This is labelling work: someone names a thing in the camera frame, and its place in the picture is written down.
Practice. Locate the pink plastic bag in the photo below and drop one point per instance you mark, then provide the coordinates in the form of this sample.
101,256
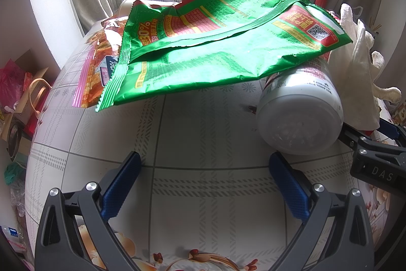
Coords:
11,80

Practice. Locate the orange snack packet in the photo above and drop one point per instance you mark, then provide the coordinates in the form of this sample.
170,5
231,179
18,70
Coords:
95,67

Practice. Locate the metal pot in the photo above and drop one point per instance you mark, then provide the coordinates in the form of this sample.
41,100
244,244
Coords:
14,140

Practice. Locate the open cardboard box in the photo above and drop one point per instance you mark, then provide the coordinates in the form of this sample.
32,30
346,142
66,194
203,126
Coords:
30,63

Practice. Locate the tan paper bag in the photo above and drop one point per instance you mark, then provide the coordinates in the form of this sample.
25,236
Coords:
31,99

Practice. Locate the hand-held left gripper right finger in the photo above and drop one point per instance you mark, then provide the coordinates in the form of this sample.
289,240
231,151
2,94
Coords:
290,187

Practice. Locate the green snack packet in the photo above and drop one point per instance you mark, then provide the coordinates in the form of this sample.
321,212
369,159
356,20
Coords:
206,67

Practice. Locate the green cloth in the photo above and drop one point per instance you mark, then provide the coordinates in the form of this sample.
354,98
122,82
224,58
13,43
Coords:
13,172

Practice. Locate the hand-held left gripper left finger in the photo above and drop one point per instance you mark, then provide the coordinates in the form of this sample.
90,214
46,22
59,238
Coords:
122,185

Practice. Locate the white cloth glove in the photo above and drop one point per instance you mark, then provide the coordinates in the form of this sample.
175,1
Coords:
355,83

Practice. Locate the white strawberry drink bottle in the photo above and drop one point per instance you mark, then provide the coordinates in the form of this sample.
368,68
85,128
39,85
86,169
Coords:
295,121

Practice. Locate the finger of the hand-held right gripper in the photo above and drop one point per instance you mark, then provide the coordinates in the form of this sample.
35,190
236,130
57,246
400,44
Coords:
352,135
389,129

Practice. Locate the white paper cup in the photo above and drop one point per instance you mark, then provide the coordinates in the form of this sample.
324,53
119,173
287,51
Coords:
127,6

